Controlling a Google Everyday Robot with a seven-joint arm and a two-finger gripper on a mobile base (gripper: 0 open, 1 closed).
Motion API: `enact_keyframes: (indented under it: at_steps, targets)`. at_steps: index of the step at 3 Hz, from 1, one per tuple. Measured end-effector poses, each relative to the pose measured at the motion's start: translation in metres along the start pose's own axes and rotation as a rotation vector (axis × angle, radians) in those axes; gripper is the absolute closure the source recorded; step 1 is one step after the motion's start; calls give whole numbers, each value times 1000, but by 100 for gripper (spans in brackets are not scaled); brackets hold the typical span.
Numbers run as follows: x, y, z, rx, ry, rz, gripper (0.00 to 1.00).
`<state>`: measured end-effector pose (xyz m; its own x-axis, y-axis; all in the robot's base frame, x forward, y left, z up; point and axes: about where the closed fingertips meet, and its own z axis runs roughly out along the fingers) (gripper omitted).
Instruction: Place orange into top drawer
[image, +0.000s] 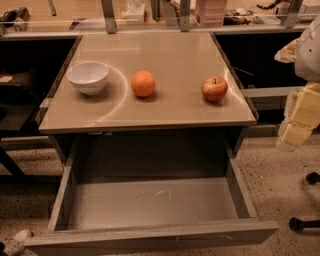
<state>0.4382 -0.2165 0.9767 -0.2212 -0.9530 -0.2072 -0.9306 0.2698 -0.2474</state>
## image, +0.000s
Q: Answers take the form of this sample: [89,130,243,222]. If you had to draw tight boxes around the metal frame post left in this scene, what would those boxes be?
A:
[101,0,116,34]

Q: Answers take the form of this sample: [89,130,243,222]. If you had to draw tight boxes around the white box on bench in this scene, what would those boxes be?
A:
[126,2,146,23]

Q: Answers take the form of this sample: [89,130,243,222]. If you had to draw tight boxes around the black device on bench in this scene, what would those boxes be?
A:
[0,7,30,32]

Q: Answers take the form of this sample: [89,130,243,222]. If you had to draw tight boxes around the red apple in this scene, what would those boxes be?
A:
[201,75,228,102]

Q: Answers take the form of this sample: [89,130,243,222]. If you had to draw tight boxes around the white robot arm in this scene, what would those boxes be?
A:
[274,15,320,152]

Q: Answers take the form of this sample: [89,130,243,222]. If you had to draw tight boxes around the grey open top drawer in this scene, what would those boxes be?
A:
[26,136,278,256]

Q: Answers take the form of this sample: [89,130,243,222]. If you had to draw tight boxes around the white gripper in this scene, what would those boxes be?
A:
[274,39,320,152]

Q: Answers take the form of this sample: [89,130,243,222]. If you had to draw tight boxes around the metal frame post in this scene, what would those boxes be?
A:
[101,0,116,34]
[179,0,191,32]

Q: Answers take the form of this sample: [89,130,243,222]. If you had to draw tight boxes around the black chair caster lower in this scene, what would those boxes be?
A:
[289,217,320,232]

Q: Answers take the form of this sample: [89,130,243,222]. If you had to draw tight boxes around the white ceramic bowl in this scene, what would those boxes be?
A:
[67,61,109,96]

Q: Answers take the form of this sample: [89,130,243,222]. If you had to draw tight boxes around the white shoe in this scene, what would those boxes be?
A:
[0,229,33,256]

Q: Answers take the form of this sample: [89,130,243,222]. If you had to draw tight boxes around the orange fruit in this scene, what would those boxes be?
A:
[131,70,156,97]

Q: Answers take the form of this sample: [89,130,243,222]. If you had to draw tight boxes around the grey cabinet with beige top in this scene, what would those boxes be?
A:
[38,31,260,164]

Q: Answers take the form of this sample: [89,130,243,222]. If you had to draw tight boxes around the black chair caster upper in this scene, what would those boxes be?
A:
[306,172,320,185]

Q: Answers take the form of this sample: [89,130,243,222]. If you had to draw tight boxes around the pink stacked trays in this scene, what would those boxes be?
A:
[195,0,227,27]

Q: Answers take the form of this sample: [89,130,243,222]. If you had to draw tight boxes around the metal frame post middle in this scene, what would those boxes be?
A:
[179,0,191,32]

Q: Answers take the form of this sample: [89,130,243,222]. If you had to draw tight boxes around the black chair caster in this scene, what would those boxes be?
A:
[306,172,320,185]
[289,217,320,232]

